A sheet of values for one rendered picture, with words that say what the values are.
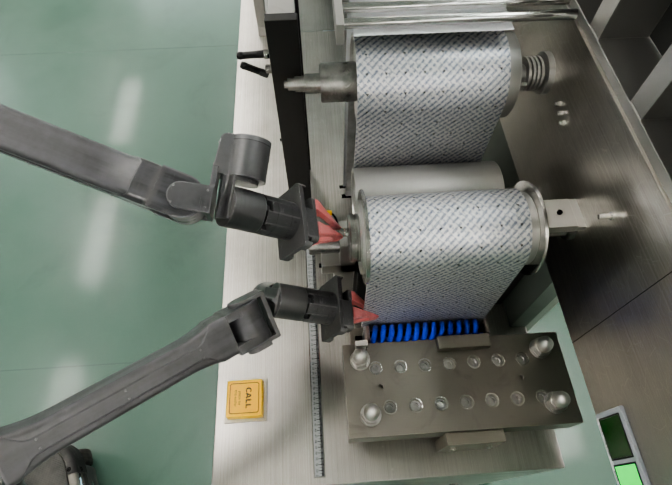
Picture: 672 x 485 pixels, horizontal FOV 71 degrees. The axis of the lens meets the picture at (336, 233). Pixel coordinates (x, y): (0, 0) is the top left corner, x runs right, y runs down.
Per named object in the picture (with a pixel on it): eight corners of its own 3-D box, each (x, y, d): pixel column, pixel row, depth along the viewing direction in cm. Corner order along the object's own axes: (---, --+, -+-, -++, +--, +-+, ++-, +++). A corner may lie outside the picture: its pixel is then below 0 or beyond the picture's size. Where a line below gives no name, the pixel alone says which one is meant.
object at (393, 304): (361, 324, 91) (366, 284, 75) (482, 317, 91) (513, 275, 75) (361, 327, 90) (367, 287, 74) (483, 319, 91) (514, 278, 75)
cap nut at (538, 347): (526, 339, 88) (535, 331, 84) (546, 338, 88) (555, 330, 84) (532, 359, 86) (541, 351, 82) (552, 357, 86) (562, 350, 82)
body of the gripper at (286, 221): (289, 263, 70) (246, 255, 66) (283, 203, 75) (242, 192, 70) (316, 246, 66) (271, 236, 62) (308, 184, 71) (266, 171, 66)
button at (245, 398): (229, 383, 96) (227, 380, 94) (264, 381, 96) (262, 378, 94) (227, 420, 93) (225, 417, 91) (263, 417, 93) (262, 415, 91)
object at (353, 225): (351, 271, 72) (347, 248, 78) (364, 270, 72) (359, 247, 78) (350, 226, 68) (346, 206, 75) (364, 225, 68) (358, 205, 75)
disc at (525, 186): (498, 209, 84) (529, 161, 71) (500, 209, 84) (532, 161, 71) (517, 288, 78) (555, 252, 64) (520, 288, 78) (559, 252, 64)
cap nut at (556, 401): (541, 392, 83) (551, 386, 79) (561, 391, 83) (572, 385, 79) (547, 414, 81) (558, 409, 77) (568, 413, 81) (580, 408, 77)
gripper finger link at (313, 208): (329, 265, 76) (281, 256, 70) (324, 225, 79) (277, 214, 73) (358, 249, 72) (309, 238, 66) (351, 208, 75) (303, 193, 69)
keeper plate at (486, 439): (434, 441, 90) (445, 432, 80) (486, 437, 90) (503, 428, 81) (436, 455, 89) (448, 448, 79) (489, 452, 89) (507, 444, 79)
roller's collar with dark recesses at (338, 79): (320, 84, 83) (318, 54, 77) (354, 83, 83) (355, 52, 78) (321, 111, 80) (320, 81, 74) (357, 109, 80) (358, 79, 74)
